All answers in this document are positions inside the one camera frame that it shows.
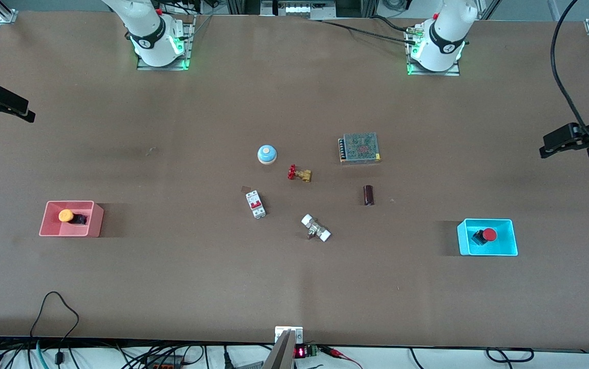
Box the red push button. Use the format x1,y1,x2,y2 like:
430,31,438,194
471,228,498,247

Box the yellow push button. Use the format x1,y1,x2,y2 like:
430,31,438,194
58,209,89,226

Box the cyan plastic box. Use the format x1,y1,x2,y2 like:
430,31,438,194
457,218,519,256

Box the pink plastic box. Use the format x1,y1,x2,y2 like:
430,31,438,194
39,200,104,238

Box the metal mesh power supply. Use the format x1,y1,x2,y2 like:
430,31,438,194
338,132,382,165

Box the white red circuit breaker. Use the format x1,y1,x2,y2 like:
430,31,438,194
245,190,267,219

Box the metal valve white caps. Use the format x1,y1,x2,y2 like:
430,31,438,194
301,214,332,242

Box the grey control unit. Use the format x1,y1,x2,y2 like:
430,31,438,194
260,0,337,20

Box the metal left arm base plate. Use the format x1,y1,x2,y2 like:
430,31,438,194
406,26,461,77

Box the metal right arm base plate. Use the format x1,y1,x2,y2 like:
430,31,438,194
137,15,196,71

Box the short black table cable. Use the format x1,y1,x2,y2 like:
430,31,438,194
371,15,414,33

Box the black coiled floor cable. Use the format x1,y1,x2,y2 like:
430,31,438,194
486,347,535,364

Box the long black table cable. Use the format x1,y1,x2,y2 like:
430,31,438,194
311,18,419,40

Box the teal cable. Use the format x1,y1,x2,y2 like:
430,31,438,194
35,340,50,369

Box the black looped cable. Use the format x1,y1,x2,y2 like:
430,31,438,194
29,291,80,365

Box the brass valve red handle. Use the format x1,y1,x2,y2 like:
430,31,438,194
287,165,313,183

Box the red clip lead cable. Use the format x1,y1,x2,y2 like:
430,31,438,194
319,345,365,369

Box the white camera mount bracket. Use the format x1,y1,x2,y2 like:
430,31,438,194
275,326,304,344

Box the grey camera mount bar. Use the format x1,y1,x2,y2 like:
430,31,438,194
262,330,296,369

